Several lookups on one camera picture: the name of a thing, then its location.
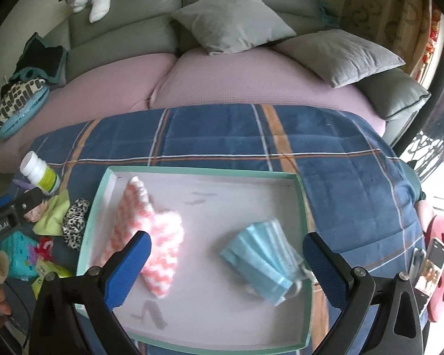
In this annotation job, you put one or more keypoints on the blue plaid blanket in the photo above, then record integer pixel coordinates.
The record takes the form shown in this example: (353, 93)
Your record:
(336, 177)

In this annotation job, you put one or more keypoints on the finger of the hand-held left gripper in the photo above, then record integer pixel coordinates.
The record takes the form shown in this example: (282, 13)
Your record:
(27, 201)

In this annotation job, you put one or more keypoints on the red white ribbon bow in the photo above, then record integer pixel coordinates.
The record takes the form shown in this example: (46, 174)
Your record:
(46, 249)

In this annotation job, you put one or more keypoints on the small pink doll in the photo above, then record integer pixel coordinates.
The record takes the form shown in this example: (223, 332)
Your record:
(35, 212)

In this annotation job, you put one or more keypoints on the smartphone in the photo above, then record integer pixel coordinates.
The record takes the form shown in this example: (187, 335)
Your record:
(431, 273)

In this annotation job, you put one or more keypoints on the leopard print scrunchie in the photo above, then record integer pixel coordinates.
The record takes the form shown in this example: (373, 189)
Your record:
(76, 223)

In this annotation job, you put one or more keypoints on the grey sofa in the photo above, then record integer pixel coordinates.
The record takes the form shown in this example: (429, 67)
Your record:
(133, 26)

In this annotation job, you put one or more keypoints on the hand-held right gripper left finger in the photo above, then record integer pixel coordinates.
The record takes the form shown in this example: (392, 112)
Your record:
(133, 266)

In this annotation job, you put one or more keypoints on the teal fringed cloth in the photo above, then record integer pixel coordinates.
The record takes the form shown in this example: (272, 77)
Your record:
(329, 13)

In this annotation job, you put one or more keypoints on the patterned beige curtain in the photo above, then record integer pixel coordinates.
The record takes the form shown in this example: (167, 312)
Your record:
(384, 11)

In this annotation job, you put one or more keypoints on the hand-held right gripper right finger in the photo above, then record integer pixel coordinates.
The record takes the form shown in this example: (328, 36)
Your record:
(322, 266)

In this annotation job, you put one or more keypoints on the teal tissue pack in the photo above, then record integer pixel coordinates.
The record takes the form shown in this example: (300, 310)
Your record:
(18, 255)

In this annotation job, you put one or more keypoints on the black teal folded cloth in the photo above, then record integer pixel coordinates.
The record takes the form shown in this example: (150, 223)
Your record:
(40, 57)

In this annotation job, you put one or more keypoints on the person's left hand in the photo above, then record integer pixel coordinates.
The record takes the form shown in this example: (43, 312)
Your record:
(0, 299)

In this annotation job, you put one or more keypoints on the teal tray with white inside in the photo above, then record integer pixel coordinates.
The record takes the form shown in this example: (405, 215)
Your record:
(214, 199)

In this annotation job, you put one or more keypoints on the pink white knitted cloth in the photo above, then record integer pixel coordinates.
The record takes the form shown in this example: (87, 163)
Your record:
(162, 236)

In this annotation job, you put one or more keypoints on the green cloth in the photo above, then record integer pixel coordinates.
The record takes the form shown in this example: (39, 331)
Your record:
(55, 216)

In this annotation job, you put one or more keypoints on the green tissue packet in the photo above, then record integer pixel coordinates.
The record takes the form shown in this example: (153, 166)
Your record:
(53, 271)

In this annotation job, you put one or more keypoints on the black door frame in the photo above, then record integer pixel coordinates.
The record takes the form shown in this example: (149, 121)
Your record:
(434, 81)

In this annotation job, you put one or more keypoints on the pink sofa cover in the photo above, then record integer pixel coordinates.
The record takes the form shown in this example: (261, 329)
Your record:
(244, 81)

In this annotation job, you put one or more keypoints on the grey square pillow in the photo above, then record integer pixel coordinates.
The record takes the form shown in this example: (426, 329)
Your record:
(233, 18)
(336, 57)

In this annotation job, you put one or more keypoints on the blue face masks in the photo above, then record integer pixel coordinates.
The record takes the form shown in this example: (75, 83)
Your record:
(259, 259)

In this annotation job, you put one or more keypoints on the black white patterned blue pillow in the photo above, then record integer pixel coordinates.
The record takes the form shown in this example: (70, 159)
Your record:
(18, 103)

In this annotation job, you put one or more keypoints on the black patterned metal grille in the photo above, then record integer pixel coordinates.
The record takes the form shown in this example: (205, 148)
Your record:
(423, 151)

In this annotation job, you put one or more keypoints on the white pill bottle green label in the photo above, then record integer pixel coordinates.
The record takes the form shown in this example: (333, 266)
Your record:
(40, 175)

